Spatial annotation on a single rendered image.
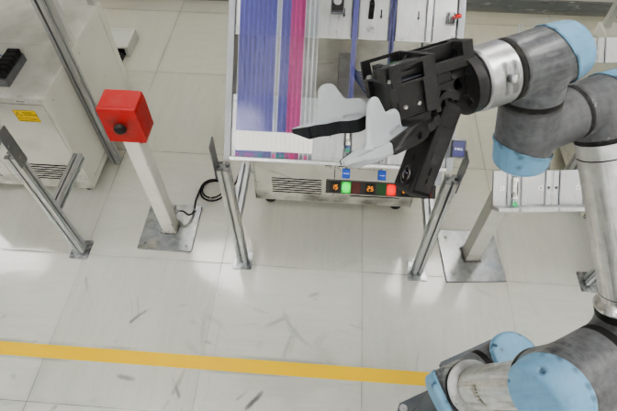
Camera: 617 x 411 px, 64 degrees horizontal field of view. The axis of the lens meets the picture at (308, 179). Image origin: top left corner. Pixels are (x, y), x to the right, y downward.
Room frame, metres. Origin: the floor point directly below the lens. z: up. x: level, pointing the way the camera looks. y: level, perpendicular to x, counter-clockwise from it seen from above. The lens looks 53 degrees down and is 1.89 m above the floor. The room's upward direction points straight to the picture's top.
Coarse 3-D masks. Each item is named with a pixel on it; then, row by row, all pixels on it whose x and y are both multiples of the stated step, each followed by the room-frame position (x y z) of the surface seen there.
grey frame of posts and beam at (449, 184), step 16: (224, 176) 0.99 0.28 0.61; (448, 176) 0.97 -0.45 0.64; (224, 192) 1.00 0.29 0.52; (448, 192) 0.95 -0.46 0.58; (432, 208) 0.98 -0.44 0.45; (448, 208) 0.94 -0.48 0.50; (240, 224) 1.01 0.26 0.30; (432, 224) 0.94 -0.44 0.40; (240, 240) 0.99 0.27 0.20; (432, 240) 0.94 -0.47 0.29; (240, 256) 1.00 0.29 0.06; (416, 256) 0.97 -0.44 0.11; (416, 272) 0.94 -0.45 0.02
